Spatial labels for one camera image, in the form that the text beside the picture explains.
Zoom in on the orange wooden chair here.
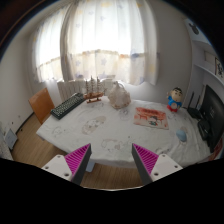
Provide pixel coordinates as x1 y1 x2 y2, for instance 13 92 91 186
29 88 54 124

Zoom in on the wooden model sailing ship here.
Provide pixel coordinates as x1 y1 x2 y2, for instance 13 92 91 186
84 78 104 103

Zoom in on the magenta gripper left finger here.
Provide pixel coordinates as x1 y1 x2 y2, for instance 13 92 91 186
42 144 92 185

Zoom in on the black wifi router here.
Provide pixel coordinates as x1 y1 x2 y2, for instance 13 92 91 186
187 95 202 119

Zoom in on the black monitor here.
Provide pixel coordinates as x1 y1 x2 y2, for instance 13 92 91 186
197 85 224 152

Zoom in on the cartoon boy figurine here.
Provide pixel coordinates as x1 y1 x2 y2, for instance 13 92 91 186
167 87 183 112

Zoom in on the white sheer curtain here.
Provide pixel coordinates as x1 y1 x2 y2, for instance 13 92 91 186
31 0 159 85

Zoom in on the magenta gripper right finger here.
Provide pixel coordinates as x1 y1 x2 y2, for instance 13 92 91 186
132 144 182 185

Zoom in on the white wall shelf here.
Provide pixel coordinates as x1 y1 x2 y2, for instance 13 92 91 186
184 19 224 103

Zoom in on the white patterned tablecloth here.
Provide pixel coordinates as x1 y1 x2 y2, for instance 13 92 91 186
37 97 210 168

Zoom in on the black keyboard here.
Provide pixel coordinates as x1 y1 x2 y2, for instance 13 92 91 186
51 93 85 119

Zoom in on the white radiator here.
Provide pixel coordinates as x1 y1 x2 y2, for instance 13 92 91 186
57 80 86 101

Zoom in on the light blue computer mouse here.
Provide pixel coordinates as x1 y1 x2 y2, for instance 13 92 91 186
176 130 187 142

